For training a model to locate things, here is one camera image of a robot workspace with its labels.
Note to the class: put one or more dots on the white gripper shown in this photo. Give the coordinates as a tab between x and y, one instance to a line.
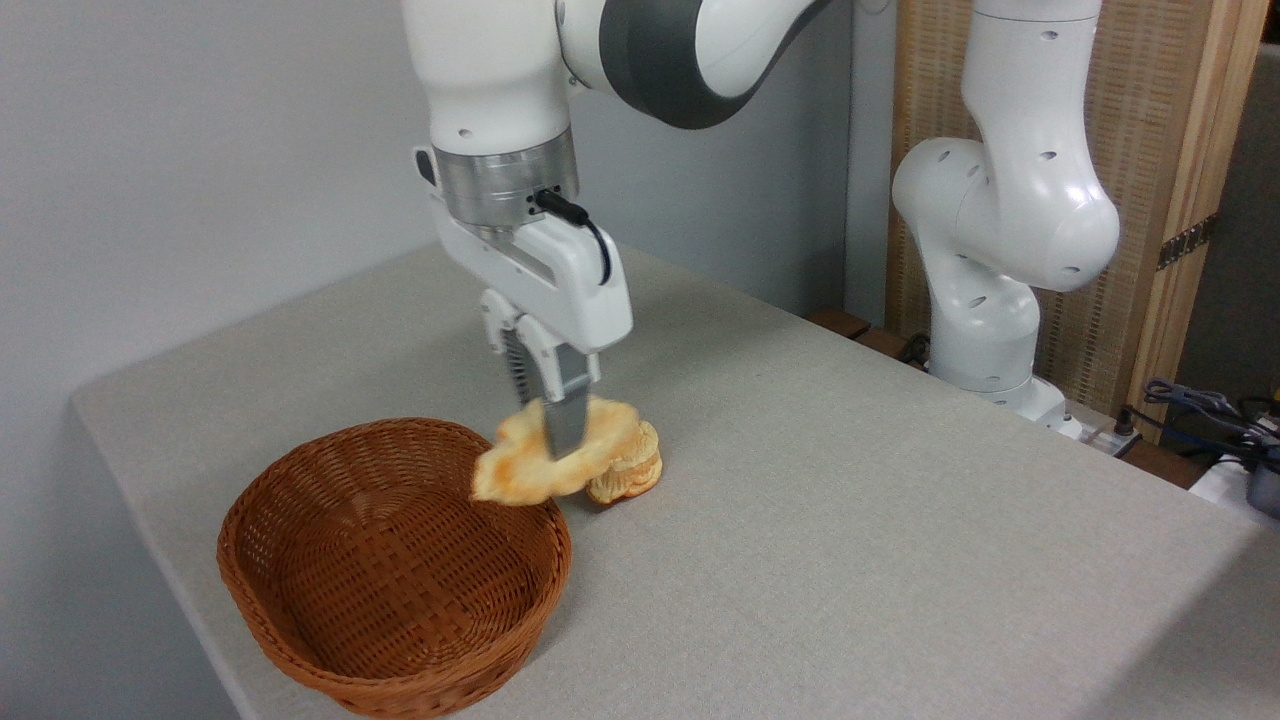
560	285

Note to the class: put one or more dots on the long croissant bread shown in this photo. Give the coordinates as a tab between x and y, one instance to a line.
515	465

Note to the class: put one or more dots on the round bread roll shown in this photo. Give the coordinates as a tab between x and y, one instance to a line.
635	470

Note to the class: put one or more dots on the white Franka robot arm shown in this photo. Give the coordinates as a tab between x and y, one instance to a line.
1010	200

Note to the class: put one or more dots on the brown wicker basket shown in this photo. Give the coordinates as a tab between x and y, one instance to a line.
400	590

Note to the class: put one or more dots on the brown wooden bench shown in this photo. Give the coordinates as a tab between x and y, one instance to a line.
850	328

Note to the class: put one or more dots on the gray fabric tablecloth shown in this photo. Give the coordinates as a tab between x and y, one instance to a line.
850	540

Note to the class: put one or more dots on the metal screen hinge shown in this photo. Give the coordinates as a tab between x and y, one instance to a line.
1187	242

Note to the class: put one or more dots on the wooden folding screen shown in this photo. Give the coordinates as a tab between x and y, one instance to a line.
1150	120

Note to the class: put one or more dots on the white sheet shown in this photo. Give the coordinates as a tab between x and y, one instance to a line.
1220	485

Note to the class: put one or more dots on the blue-gray box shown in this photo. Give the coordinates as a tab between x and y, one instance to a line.
1266	492

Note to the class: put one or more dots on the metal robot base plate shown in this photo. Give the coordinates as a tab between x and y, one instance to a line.
1095	430

